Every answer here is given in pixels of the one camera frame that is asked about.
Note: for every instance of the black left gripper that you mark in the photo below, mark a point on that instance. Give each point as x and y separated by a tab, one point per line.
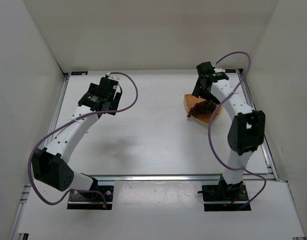
113	100

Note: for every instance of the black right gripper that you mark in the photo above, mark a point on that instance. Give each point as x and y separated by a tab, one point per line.
202	88

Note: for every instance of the dark red fake grapes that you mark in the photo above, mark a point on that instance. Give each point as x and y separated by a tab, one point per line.
203	109

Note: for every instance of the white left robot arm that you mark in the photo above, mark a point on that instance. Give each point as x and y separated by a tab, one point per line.
122	125

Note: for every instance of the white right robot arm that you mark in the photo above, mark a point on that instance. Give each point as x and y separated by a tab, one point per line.
226	96

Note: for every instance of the woven triangular fruit bowl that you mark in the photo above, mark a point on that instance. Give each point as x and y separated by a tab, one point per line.
189	101

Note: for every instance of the white front cover panel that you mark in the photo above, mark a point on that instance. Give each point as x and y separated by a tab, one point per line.
171	210

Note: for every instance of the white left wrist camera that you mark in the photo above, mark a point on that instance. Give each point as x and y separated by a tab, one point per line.
110	76

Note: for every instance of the aluminium table frame rail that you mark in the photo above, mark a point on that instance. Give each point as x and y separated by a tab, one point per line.
255	130

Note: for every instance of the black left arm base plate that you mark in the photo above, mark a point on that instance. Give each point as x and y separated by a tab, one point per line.
92	201

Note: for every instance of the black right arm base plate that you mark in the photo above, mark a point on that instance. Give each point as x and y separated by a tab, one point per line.
215	201

